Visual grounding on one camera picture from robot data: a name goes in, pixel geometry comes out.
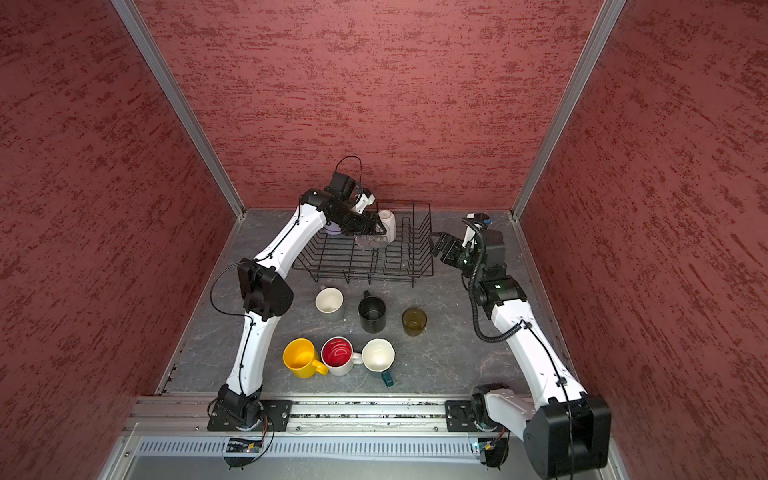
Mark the circuit board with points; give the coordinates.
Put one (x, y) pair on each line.
(240, 452)
(493, 453)

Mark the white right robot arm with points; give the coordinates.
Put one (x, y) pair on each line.
(564, 429)

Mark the lilac plastic cup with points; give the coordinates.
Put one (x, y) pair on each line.
(332, 229)

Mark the black wire dish rack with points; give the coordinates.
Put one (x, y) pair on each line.
(405, 259)

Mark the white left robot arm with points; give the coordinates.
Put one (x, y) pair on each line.
(267, 296)

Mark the yellow mug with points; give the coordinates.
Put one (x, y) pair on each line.
(302, 359)

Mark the clear plastic cup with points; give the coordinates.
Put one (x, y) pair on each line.
(372, 241)

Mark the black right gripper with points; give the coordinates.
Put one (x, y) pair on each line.
(454, 243)

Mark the aluminium corner post left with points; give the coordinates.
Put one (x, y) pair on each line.
(133, 21)

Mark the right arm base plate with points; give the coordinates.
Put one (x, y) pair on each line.
(459, 415)

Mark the aluminium corner post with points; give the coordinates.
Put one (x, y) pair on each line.
(599, 34)
(133, 21)

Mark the white mug green handle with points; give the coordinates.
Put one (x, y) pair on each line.
(378, 356)

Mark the white mug grey outside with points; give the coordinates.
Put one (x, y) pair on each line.
(329, 302)

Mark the aluminium front rail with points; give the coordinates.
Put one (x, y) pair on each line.
(415, 415)

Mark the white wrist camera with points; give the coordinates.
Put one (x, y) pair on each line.
(366, 199)
(477, 221)

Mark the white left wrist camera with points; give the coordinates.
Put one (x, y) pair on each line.
(366, 199)

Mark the left circuit board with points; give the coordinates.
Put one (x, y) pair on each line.
(240, 452)

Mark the aluminium corner post right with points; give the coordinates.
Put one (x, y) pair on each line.
(599, 34)

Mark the olive green glass tumbler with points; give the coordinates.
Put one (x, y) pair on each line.
(414, 321)

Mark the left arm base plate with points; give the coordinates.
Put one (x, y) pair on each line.
(273, 415)

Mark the black mug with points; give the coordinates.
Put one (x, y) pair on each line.
(372, 312)

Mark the right circuit board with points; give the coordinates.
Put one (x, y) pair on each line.
(493, 453)

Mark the white mug red inside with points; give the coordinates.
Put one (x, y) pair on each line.
(339, 356)

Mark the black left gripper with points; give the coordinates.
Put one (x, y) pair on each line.
(363, 229)

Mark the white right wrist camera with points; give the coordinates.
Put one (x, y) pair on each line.
(477, 221)

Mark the white faceted mug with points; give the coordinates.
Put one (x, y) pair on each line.
(389, 222)

